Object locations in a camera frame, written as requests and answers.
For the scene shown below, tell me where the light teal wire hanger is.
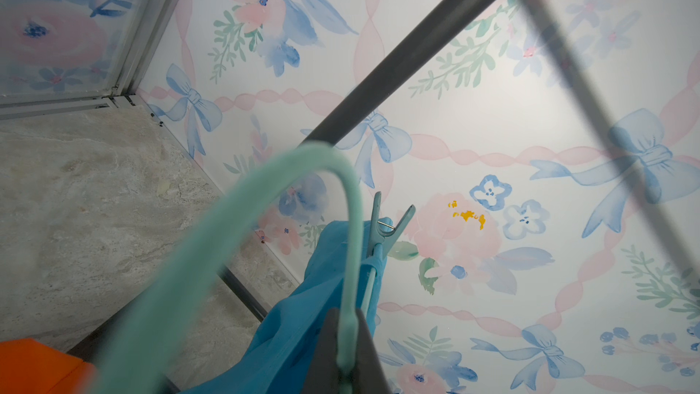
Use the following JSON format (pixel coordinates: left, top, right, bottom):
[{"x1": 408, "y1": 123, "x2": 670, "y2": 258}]
[{"x1": 89, "y1": 140, "x2": 384, "y2": 394}]

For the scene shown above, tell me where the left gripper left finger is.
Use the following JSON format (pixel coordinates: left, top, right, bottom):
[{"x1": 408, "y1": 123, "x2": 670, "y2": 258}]
[{"x1": 302, "y1": 308, "x2": 341, "y2": 394}]

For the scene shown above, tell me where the black clothes rack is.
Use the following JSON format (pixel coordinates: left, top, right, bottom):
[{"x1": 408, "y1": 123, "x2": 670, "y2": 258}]
[{"x1": 65, "y1": 0, "x2": 700, "y2": 394}]

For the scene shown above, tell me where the orange t-shirt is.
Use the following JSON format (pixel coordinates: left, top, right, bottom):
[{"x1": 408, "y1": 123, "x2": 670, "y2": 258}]
[{"x1": 1, "y1": 339, "x2": 96, "y2": 393}]

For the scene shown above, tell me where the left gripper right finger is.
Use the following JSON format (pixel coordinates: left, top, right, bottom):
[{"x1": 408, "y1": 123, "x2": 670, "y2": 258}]
[{"x1": 352, "y1": 308, "x2": 390, "y2": 394}]

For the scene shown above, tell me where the teal clothespin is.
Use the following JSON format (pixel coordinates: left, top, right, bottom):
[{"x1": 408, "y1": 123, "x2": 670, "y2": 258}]
[{"x1": 367, "y1": 192, "x2": 416, "y2": 259}]

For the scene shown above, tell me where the teal t-shirt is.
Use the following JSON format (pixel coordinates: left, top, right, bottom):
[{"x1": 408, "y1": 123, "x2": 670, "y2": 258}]
[{"x1": 182, "y1": 218, "x2": 395, "y2": 394}]

